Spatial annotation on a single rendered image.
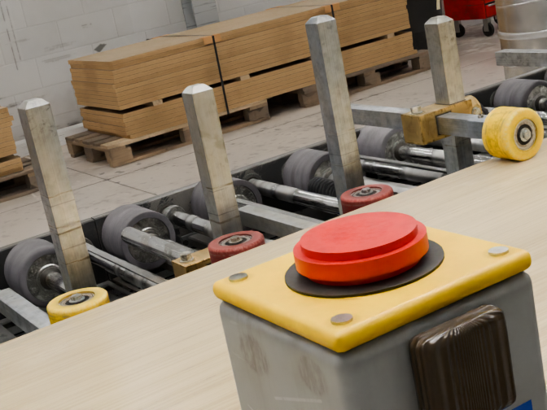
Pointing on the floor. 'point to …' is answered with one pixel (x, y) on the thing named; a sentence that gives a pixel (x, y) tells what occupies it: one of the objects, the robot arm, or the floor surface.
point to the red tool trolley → (455, 10)
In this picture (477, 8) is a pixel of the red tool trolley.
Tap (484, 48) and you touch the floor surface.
